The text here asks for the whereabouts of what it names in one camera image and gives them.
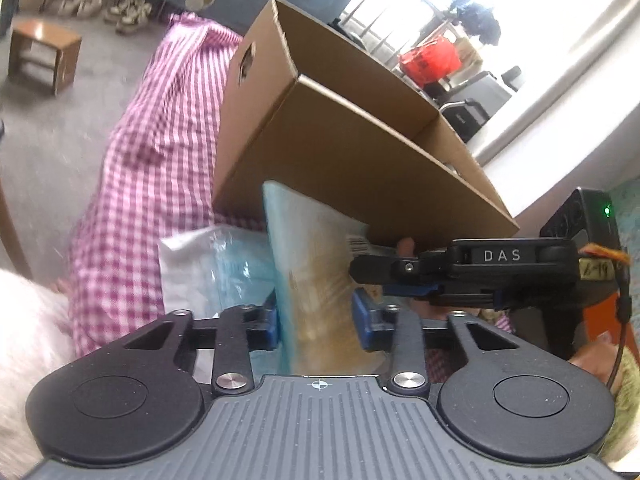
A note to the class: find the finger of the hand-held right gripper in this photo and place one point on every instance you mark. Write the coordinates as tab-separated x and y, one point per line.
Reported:
415	289
390	267

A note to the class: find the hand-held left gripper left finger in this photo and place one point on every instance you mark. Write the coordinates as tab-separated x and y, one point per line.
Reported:
267	325

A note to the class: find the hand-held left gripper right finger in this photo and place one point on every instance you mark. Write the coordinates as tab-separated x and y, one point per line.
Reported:
364	324

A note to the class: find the clear packet with tan contents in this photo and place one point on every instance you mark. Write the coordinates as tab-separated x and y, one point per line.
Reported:
315	280

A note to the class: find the clear packet with blue contents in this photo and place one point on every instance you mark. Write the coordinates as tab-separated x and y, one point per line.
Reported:
200	260

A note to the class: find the brown cardboard box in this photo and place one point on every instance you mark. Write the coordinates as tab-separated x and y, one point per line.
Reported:
320	150

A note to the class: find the person's right forearm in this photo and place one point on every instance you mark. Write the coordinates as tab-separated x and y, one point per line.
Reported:
627	420

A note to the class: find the person's right hand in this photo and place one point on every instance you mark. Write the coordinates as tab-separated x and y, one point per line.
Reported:
597	360

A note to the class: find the orange and black box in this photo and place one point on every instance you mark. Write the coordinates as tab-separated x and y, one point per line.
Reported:
600	315

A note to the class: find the pink checked tablecloth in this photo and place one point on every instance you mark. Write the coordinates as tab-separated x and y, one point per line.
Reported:
150	160

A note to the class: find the red plastic bag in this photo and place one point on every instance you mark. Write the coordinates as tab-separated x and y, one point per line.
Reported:
430	62

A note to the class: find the white fluffy fabric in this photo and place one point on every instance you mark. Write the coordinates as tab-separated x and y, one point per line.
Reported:
30	360

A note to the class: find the dark blue hanging clothing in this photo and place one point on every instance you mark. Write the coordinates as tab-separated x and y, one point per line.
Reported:
475	17

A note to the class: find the small wooden stool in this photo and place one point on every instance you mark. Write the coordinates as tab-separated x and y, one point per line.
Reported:
45	52

